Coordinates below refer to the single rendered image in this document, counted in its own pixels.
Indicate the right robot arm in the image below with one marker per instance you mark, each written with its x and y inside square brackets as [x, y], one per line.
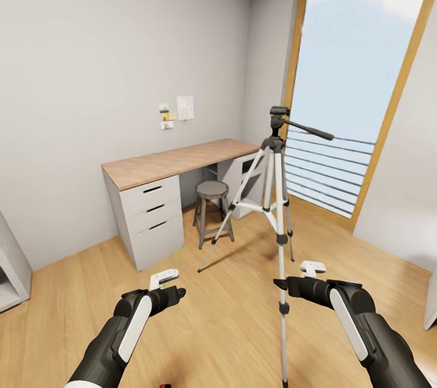
[384, 352]

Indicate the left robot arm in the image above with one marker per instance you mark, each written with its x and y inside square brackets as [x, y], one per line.
[109, 353]

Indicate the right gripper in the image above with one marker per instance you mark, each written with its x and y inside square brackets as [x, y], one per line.
[299, 287]

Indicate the desk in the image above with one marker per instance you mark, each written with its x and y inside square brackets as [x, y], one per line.
[144, 193]

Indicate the bookcase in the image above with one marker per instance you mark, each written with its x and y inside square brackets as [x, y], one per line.
[16, 286]

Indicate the taboret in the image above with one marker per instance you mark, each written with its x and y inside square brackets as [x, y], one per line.
[212, 189]

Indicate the camera tripod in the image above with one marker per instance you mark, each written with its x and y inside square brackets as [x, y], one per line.
[276, 168]

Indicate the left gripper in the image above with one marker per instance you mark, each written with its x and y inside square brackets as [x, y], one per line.
[169, 297]

